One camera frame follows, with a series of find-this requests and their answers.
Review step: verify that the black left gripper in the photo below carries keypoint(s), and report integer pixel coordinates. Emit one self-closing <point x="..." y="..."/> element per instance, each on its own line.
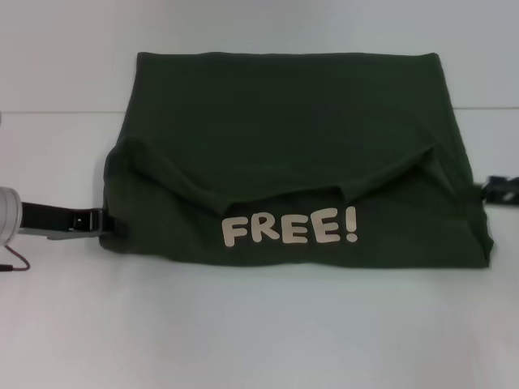
<point x="52" y="215"/>

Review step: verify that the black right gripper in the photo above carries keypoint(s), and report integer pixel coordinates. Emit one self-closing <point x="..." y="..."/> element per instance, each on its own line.
<point x="504" y="189"/>

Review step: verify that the dark green t-shirt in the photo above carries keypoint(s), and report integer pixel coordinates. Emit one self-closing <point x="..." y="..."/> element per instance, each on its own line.
<point x="284" y="162"/>

